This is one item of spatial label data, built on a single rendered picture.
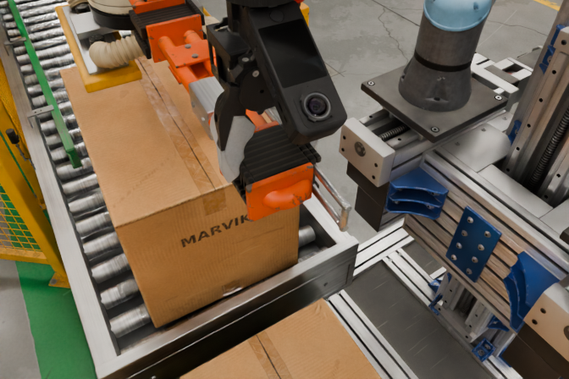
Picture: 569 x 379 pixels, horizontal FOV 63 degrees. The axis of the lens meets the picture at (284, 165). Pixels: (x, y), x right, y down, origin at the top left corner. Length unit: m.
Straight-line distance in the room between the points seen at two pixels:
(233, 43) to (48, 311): 1.73
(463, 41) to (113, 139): 0.75
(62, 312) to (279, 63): 1.75
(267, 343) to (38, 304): 1.13
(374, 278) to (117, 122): 1.02
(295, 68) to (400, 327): 1.34
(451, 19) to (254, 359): 0.85
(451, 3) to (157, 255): 0.75
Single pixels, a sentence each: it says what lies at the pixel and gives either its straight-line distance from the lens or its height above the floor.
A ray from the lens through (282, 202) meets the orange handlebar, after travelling 0.46.
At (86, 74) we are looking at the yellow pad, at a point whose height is 1.17.
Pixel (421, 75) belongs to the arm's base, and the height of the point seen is 1.10.
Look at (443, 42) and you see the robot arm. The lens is 0.96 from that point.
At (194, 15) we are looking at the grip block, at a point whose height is 1.31.
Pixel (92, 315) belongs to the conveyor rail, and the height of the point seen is 0.59.
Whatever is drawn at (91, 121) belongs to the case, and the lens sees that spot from 1.18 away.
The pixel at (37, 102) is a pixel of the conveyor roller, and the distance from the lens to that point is 2.06.
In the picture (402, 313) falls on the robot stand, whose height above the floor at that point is 0.21.
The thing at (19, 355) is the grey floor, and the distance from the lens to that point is 2.01.
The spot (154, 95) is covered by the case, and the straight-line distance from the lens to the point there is 1.21.
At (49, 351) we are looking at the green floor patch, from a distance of 1.97.
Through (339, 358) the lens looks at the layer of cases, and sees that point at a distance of 1.19.
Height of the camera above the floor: 1.63
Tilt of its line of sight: 44 degrees down
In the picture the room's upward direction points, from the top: straight up
